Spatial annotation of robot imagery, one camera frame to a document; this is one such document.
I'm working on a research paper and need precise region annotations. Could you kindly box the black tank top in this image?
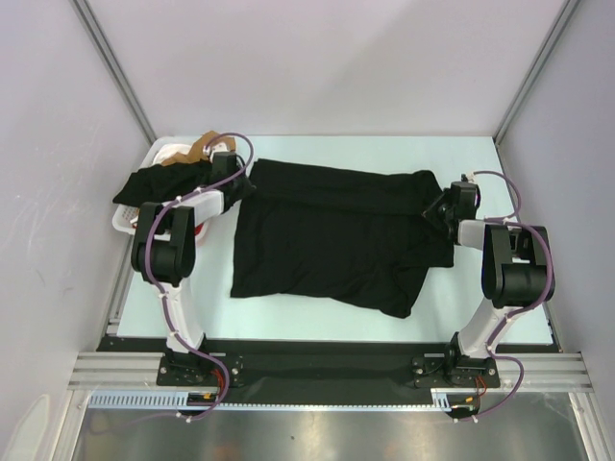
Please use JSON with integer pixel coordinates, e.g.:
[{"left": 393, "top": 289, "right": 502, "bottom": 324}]
[{"left": 231, "top": 159, "right": 455, "bottom": 318}]

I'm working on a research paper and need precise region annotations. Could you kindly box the black garment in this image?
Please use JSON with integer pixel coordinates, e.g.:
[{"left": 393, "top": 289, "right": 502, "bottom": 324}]
[{"left": 112, "top": 160, "right": 212, "bottom": 207}]

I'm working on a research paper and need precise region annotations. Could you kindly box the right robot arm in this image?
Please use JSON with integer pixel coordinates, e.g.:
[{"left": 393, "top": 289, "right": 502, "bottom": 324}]
[{"left": 423, "top": 174, "right": 554, "bottom": 385}]

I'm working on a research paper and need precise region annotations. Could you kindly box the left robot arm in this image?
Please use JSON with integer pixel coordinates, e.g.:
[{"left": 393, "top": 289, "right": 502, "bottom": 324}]
[{"left": 131, "top": 152, "right": 255, "bottom": 384}]

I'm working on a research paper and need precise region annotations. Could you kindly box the brown garment in basket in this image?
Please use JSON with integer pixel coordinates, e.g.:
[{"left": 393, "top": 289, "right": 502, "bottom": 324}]
[{"left": 153, "top": 131, "right": 236, "bottom": 166}]

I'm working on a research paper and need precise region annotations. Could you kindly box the white laundry basket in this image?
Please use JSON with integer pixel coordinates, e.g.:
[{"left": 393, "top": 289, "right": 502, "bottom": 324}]
[{"left": 111, "top": 142, "right": 212, "bottom": 244}]

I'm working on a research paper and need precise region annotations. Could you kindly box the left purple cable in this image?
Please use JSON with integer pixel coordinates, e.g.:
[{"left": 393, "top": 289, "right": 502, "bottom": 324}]
[{"left": 143, "top": 130, "right": 254, "bottom": 425}]

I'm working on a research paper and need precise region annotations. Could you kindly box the slotted cable duct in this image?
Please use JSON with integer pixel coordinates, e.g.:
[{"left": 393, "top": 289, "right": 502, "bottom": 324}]
[{"left": 89, "top": 389, "right": 478, "bottom": 412}]

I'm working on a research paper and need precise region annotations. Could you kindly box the aluminium extrusion rail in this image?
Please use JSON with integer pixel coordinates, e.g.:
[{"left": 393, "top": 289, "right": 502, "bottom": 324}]
[{"left": 68, "top": 352, "right": 593, "bottom": 393}]

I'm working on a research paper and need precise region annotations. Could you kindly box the left aluminium frame post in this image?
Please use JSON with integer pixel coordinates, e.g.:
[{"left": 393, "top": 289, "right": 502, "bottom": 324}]
[{"left": 70, "top": 0, "right": 157, "bottom": 144}]

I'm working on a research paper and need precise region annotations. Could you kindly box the aluminium frame post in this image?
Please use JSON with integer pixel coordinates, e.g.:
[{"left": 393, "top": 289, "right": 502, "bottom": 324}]
[
  {"left": 70, "top": 0, "right": 157, "bottom": 144},
  {"left": 492, "top": 0, "right": 582, "bottom": 148}
]

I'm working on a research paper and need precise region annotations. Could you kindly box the right aluminium frame post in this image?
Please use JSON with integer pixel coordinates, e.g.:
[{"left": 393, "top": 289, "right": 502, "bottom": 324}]
[{"left": 492, "top": 0, "right": 582, "bottom": 148}]

